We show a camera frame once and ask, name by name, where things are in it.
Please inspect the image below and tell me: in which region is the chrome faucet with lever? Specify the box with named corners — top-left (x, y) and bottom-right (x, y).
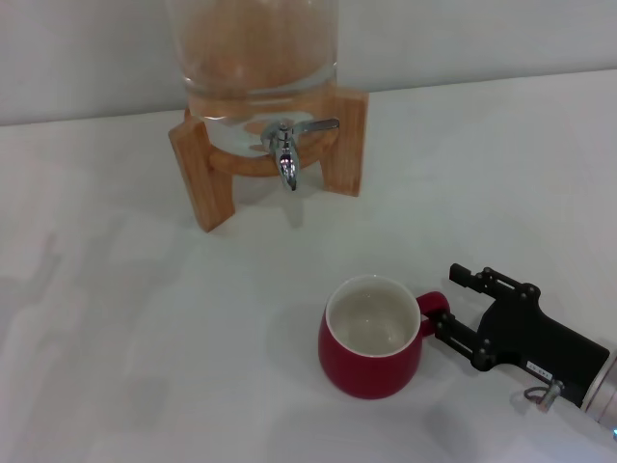
top-left (260, 118), bottom-right (340, 193)

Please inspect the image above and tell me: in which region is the glass water dispenser jar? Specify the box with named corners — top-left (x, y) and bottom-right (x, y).
top-left (166, 0), bottom-right (339, 160)

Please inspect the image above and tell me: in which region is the red ceramic cup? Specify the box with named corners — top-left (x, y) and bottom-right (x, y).
top-left (316, 274), bottom-right (453, 400)

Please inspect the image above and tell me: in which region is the wooden dispenser stand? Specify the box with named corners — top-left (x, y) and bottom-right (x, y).
top-left (167, 89), bottom-right (370, 234)

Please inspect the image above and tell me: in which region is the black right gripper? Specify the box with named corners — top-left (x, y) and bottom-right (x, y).
top-left (432, 262), bottom-right (611, 406)

